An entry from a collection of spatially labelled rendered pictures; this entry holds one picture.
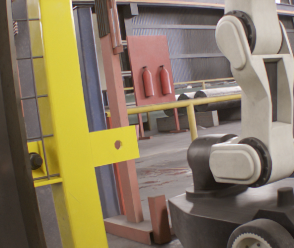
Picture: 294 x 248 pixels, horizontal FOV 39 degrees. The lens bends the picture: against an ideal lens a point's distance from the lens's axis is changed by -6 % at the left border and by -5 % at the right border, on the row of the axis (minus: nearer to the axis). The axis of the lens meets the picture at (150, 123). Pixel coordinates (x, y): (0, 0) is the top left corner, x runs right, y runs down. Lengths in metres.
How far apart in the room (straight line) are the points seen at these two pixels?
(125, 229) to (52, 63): 1.16
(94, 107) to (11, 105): 1.48
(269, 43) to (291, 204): 0.46
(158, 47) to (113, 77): 6.72
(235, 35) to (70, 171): 0.70
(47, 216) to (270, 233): 0.73
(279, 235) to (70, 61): 0.54
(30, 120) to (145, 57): 6.85
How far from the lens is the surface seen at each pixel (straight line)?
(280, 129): 1.18
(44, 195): 1.35
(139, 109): 4.50
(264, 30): 1.17
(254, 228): 0.90
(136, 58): 7.99
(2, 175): 0.37
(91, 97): 1.81
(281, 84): 1.22
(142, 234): 1.55
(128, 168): 1.63
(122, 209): 1.93
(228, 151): 1.21
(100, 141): 0.63
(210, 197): 1.34
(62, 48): 0.57
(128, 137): 0.66
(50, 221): 1.36
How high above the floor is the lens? 0.46
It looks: 1 degrees down
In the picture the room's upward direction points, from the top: 8 degrees counter-clockwise
